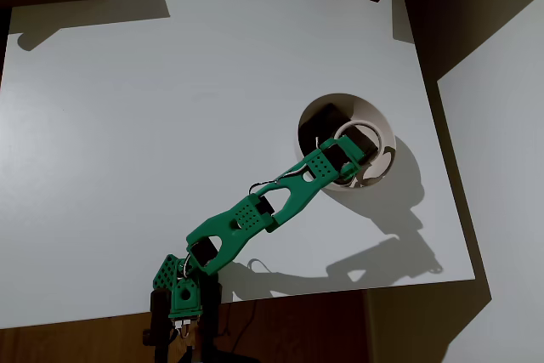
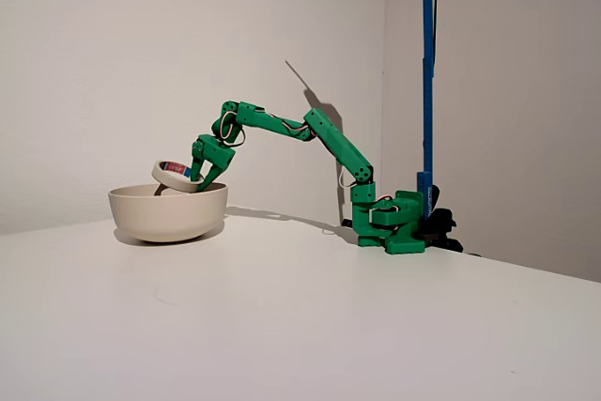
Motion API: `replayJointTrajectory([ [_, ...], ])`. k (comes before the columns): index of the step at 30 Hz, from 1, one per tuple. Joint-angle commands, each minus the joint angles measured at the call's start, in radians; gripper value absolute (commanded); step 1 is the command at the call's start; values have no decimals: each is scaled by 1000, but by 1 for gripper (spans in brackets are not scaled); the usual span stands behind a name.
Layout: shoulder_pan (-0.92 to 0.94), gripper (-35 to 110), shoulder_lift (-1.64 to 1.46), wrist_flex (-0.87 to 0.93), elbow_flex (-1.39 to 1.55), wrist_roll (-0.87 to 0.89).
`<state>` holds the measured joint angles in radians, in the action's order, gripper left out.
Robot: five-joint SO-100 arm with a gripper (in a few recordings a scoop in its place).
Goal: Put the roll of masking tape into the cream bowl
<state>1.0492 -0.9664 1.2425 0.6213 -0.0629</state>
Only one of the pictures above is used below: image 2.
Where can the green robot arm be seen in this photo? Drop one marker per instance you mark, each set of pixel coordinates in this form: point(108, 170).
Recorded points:
point(343, 143)

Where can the cream masking tape roll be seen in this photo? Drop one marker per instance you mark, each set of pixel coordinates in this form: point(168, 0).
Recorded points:
point(171, 181)

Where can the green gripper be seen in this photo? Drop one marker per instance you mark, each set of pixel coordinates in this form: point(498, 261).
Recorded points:
point(217, 155)

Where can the blue camera pole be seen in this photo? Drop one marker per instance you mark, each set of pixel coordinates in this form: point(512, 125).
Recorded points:
point(427, 91)

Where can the white round bowl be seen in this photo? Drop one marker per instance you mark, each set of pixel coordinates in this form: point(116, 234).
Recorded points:
point(164, 218)

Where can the black table clamp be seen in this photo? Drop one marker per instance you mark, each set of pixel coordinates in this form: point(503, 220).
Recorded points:
point(443, 227)

